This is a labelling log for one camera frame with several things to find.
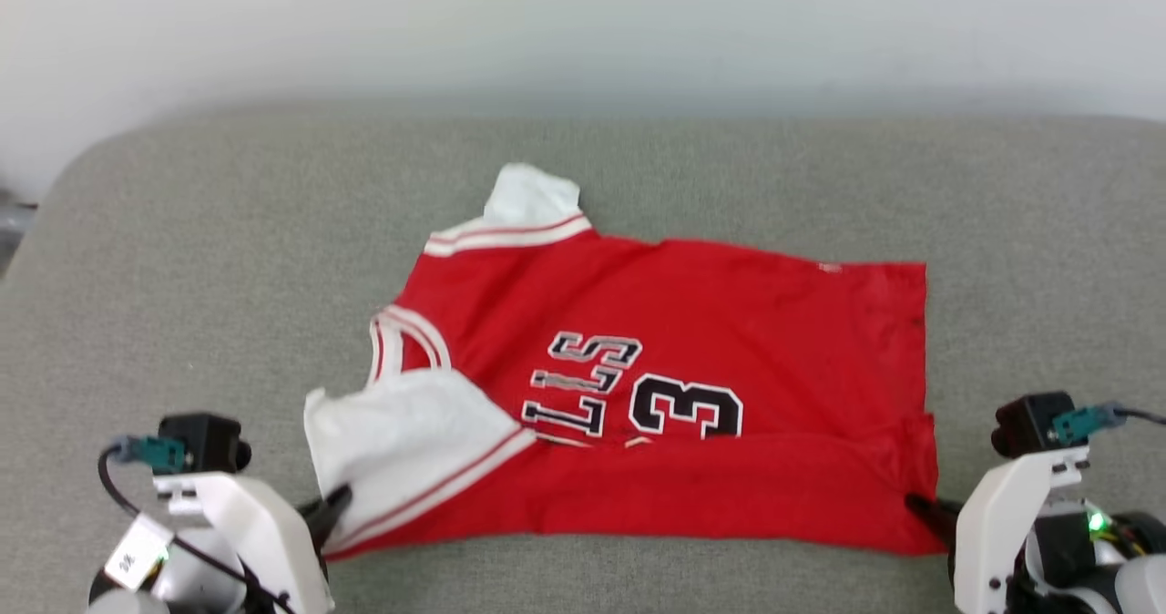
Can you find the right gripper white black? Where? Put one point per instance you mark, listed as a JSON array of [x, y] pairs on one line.
[[993, 523]]

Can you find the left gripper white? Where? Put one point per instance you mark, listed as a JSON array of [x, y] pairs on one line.
[[264, 532]]

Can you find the red and white basketball jersey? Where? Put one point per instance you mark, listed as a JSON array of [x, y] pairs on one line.
[[729, 304]]

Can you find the white paper label tag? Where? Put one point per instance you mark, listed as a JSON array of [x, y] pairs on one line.
[[137, 555]]

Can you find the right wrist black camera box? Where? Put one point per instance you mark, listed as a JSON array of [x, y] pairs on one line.
[[1025, 423]]

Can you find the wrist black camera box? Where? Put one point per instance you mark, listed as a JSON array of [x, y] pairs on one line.
[[205, 441], [1025, 423]]

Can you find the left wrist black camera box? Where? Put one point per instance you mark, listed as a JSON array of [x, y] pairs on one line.
[[205, 441]]

